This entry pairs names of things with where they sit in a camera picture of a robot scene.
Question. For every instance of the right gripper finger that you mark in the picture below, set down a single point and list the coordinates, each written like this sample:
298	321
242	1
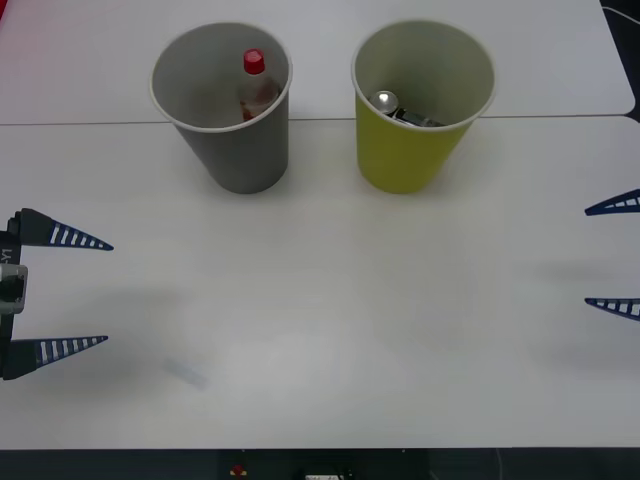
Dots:
625	307
627	204

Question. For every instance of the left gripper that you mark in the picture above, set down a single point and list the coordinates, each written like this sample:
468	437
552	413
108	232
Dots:
11	245

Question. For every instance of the small red-capped plastic bottle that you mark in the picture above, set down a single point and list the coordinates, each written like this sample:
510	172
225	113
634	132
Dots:
256	90

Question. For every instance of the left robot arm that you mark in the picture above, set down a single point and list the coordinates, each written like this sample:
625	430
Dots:
12	290

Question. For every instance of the yellow-green plastic waste bin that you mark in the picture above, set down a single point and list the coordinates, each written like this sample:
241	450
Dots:
400	155

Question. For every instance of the grey plastic waste bin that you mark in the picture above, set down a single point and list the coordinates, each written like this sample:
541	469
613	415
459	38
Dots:
240	155

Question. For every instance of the red push button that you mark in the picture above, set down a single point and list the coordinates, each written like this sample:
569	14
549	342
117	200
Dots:
238	470

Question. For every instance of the black drink can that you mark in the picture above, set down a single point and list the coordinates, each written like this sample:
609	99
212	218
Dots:
385	101

